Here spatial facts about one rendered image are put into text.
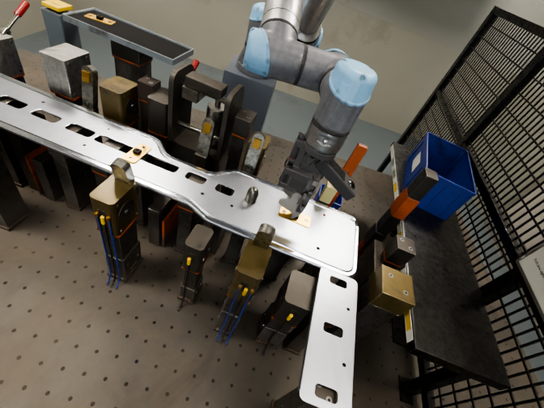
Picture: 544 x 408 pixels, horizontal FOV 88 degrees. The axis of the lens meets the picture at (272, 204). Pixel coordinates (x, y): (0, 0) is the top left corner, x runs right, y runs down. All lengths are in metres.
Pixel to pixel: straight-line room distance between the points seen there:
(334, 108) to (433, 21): 3.47
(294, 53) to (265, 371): 0.79
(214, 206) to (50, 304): 0.50
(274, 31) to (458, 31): 3.55
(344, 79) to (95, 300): 0.83
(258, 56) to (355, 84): 0.18
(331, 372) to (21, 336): 0.73
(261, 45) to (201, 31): 3.48
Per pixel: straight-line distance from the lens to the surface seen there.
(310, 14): 1.07
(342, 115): 0.51
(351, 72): 0.50
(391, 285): 0.72
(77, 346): 0.92
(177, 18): 4.12
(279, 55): 0.57
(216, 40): 4.01
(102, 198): 0.70
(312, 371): 0.62
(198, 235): 0.70
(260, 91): 1.19
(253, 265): 0.61
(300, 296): 0.69
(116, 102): 1.00
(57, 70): 1.09
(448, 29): 4.01
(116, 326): 0.92
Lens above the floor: 1.55
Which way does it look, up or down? 44 degrees down
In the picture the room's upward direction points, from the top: 23 degrees clockwise
